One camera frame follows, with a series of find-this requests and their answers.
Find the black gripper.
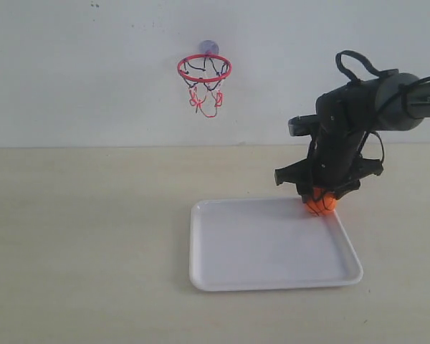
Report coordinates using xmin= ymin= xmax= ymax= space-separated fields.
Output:
xmin=274 ymin=82 xmax=383 ymax=204

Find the small orange basketball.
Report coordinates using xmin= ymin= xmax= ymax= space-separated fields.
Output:
xmin=305 ymin=188 xmax=337 ymax=216

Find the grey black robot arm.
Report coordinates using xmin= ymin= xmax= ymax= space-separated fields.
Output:
xmin=274 ymin=72 xmax=430 ymax=201

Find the red mini basketball hoop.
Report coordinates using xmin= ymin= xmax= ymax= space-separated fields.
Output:
xmin=176 ymin=52 xmax=232 ymax=119

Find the white rectangular plastic tray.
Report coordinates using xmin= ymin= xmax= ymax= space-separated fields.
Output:
xmin=188 ymin=197 xmax=363 ymax=292

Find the clear suction cup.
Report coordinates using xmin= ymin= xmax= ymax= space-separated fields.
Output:
xmin=199 ymin=39 xmax=219 ymax=55

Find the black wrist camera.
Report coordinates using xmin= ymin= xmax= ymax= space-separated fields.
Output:
xmin=287 ymin=114 xmax=320 ymax=137

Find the black cable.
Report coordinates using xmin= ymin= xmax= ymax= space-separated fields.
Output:
xmin=335 ymin=49 xmax=430 ymax=166

